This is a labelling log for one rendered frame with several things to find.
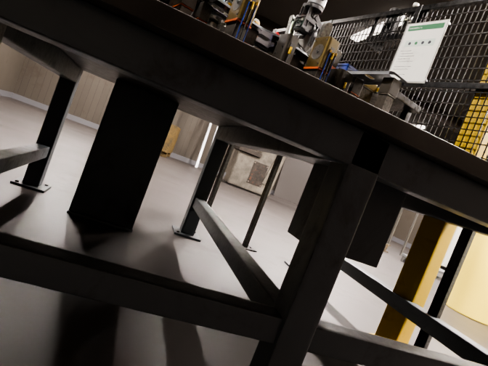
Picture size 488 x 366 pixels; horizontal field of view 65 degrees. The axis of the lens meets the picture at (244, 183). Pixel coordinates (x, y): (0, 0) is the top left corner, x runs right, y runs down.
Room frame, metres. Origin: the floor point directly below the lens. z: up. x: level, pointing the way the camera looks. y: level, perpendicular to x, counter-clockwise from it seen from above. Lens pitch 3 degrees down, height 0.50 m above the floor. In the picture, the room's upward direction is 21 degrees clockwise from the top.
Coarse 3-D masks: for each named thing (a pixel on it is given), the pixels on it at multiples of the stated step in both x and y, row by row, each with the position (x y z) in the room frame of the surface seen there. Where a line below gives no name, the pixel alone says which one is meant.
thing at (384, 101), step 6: (384, 78) 1.43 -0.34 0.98; (390, 78) 1.41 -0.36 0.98; (384, 84) 1.43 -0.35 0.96; (390, 84) 1.40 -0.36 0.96; (396, 84) 1.41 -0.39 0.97; (378, 90) 1.44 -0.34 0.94; (384, 90) 1.42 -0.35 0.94; (390, 90) 1.40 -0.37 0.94; (396, 90) 1.42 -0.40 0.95; (378, 96) 1.43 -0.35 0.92; (384, 96) 1.41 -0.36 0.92; (390, 96) 1.41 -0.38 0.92; (396, 96) 1.43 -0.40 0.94; (378, 102) 1.42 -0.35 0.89; (384, 102) 1.41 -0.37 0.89; (390, 102) 1.42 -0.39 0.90; (384, 108) 1.41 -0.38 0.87
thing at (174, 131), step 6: (174, 126) 8.50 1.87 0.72; (168, 132) 8.49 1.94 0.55; (174, 132) 8.50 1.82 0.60; (168, 138) 8.49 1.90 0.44; (174, 138) 8.77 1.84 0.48; (168, 144) 8.50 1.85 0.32; (174, 144) 9.37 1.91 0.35; (162, 150) 8.49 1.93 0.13; (168, 150) 8.57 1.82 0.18; (162, 156) 8.60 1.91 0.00; (168, 156) 9.33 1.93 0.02
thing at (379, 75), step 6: (354, 72) 1.53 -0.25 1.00; (360, 72) 1.50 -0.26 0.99; (366, 72) 1.48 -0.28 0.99; (372, 72) 1.46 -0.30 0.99; (378, 72) 1.43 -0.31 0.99; (384, 72) 1.41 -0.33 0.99; (390, 72) 1.40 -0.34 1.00; (360, 78) 1.59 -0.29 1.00; (366, 78) 1.56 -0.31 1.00; (378, 78) 1.51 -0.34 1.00; (402, 78) 1.42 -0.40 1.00; (372, 84) 1.57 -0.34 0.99; (378, 84) 1.55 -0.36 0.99; (402, 84) 1.45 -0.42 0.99
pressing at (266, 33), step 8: (200, 0) 1.42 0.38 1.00; (208, 0) 1.39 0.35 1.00; (216, 0) 1.36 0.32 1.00; (224, 8) 1.40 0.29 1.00; (224, 16) 1.49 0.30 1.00; (256, 24) 1.42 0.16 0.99; (264, 32) 1.49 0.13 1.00; (272, 32) 1.45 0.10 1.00; (256, 40) 1.61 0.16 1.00; (264, 40) 1.57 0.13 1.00; (272, 40) 1.54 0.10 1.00; (264, 48) 1.68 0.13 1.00; (296, 48) 1.50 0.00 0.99; (304, 56) 1.58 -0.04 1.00
